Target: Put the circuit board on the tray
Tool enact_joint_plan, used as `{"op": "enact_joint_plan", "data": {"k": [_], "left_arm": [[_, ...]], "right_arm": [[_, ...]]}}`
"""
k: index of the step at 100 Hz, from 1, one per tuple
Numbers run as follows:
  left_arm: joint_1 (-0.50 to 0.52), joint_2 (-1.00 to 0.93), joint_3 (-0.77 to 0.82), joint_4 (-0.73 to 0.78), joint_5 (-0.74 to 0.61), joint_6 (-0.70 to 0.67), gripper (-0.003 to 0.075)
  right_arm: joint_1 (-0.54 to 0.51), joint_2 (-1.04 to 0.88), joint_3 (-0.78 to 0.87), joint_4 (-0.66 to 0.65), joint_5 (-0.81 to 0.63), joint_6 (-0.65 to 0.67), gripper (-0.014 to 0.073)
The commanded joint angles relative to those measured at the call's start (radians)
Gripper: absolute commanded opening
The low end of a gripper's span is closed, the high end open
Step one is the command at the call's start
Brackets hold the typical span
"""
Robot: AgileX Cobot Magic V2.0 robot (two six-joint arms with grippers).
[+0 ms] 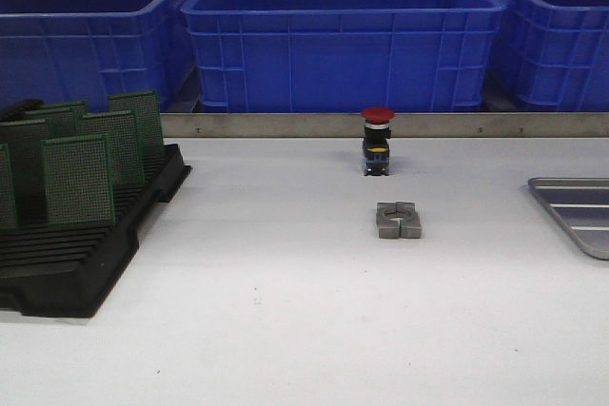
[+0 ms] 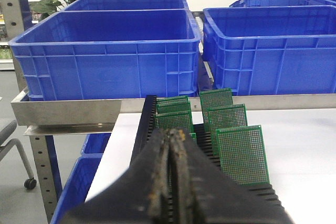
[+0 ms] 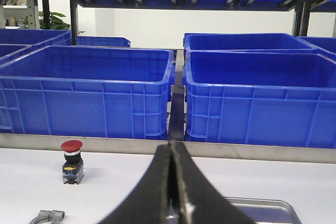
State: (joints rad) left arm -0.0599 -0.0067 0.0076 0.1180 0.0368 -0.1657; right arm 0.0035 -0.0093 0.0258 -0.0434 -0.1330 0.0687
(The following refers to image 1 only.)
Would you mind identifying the black slotted board rack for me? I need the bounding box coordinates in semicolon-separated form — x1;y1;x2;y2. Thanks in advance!
1;144;191;318

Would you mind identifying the silver metal tray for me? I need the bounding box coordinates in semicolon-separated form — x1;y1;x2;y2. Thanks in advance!
528;178;608;261

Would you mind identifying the edge green circuit board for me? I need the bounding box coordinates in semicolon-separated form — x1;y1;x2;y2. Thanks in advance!
0;144;18;230

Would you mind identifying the red emergency stop button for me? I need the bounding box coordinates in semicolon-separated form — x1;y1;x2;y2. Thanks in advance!
361;107;395;176

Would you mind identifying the grey metal clamp block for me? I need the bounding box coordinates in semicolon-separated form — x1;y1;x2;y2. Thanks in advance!
376;202;422;239

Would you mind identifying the centre blue plastic crate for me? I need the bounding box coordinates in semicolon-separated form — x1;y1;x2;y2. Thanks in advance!
183;0;504;113

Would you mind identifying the blue plastic crate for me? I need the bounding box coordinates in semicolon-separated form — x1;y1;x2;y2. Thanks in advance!
1;0;194;111
183;0;504;113
488;0;608;112

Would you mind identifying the right blue plastic crate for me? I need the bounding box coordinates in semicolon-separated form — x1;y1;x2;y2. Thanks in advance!
488;0;608;112

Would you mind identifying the left blue plastic crate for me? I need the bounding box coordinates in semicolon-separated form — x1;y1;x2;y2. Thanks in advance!
1;0;194;111

